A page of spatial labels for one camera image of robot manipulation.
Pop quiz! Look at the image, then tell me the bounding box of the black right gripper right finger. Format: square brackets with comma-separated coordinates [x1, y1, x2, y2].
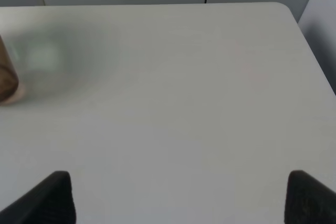
[284, 170, 335, 224]

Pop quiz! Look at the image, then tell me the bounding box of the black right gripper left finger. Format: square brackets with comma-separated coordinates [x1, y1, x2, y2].
[1, 171, 77, 223]

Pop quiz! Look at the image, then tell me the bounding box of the pink translucent plastic cup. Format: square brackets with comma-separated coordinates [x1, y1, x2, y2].
[1, 38, 26, 106]

